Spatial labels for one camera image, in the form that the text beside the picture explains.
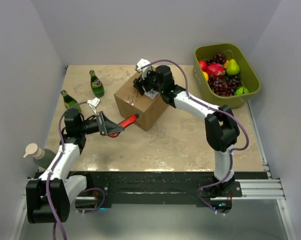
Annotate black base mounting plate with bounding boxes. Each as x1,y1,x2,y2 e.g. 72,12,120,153
34,170,269,209

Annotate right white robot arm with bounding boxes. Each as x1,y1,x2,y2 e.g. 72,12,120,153
133,60,240,197

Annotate red apple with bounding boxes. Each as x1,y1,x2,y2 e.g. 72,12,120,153
198,60,208,72

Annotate red black utility knife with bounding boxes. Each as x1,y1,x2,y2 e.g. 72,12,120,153
108,113,141,138

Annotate orange fruit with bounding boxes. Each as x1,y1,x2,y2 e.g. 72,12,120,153
202,71,209,82

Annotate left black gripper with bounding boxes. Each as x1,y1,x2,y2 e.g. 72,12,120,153
78,111,124,136

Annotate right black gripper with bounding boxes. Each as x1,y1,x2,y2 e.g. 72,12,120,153
133,70,163,98

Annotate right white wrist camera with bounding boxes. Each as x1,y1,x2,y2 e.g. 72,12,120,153
135,58,152,80

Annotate far green glass bottle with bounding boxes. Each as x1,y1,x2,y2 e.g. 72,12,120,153
89,70,105,98

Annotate green glass bottle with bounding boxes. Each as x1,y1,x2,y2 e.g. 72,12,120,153
60,90,78,109
89,70,105,98

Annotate green pear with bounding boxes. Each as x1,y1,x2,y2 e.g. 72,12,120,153
226,59,240,76

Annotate lower dark grape bunch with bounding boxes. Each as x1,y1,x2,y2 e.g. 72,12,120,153
208,75,243,97

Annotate upper dark grape bunch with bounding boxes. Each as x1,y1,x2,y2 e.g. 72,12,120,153
205,52,227,66

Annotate purple cable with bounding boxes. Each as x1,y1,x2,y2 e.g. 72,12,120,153
45,101,91,240
140,59,250,186

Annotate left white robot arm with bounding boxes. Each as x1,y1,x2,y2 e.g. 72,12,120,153
26,108,130,224

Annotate dark grape bunch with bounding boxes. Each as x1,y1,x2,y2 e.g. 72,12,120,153
205,52,227,66
208,75,243,97

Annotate near green glass bottle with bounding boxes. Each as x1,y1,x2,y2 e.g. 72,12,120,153
60,90,78,109

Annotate green plastic fruit bin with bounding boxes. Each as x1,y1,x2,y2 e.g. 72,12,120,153
193,43,261,109

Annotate pink dragon fruit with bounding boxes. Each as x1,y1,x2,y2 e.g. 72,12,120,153
206,63,226,77

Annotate brown cardboard express box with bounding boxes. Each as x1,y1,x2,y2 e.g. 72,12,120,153
114,72,168,131

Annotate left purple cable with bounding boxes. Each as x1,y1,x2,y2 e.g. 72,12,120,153
45,101,91,240

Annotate white shipping label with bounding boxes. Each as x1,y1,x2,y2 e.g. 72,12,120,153
144,90,158,99

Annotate green round fruit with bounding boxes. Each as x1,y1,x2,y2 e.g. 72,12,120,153
234,86,250,96

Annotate beige pump dispenser bottle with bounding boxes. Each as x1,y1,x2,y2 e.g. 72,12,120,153
23,143,56,170

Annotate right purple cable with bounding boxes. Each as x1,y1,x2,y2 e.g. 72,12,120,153
140,59,250,186

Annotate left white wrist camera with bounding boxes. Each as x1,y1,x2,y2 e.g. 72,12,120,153
87,97,101,115

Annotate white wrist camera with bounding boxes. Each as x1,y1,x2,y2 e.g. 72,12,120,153
87,97,101,115
135,58,152,80

